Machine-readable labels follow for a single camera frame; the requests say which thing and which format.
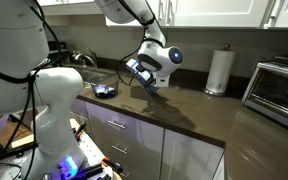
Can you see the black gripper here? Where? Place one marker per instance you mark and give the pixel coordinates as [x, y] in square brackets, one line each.
[147, 76]

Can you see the blue snack box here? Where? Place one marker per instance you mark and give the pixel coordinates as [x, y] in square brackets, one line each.
[150, 86]

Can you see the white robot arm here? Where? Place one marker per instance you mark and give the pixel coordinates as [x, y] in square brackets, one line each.
[34, 83]

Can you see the blue white snack pouch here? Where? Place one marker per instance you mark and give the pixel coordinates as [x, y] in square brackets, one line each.
[110, 90]
[99, 89]

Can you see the stainless steel sink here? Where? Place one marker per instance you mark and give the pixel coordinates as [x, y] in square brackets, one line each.
[95, 74]

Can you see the chrome sink faucet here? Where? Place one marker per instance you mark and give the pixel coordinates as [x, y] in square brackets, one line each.
[87, 59]

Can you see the grey lower drawer cabinet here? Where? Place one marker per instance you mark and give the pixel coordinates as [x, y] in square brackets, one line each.
[134, 140]

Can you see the white paper towel roll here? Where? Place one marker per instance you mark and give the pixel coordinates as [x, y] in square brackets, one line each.
[220, 70]

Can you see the black orange bar clamp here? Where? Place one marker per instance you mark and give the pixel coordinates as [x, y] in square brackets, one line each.
[112, 164]
[80, 128]

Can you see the black countertop appliance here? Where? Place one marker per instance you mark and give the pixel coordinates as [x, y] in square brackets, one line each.
[58, 50]

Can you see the silver toaster oven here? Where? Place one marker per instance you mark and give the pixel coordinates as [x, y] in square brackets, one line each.
[277, 93]

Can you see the light wooden board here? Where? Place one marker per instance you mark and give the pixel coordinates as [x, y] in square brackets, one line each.
[20, 141]

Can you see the white perforated base plate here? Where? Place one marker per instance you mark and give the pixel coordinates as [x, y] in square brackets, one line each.
[92, 146]

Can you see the white upper wall cabinets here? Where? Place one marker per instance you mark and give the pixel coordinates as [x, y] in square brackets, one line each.
[217, 11]

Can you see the black mounting bracket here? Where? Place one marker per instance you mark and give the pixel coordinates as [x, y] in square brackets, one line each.
[90, 170]

